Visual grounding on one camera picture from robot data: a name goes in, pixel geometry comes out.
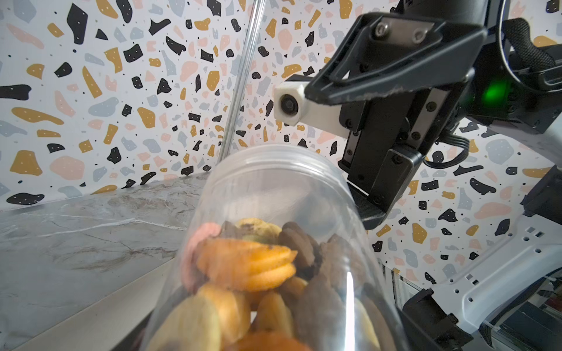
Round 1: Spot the clear plastic cookie jar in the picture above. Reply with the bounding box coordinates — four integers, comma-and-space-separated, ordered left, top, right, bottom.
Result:
140, 144, 409, 350

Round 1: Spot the cream rectangular tray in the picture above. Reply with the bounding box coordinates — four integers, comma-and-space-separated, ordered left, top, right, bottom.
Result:
17, 259, 176, 350

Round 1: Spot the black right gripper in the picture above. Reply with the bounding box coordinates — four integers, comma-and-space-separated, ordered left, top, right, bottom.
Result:
304, 13, 487, 230

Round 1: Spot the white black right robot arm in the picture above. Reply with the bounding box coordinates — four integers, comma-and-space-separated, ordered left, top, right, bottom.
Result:
368, 120, 551, 304

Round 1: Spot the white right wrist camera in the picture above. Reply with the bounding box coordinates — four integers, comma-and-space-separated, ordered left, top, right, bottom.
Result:
273, 81, 349, 138

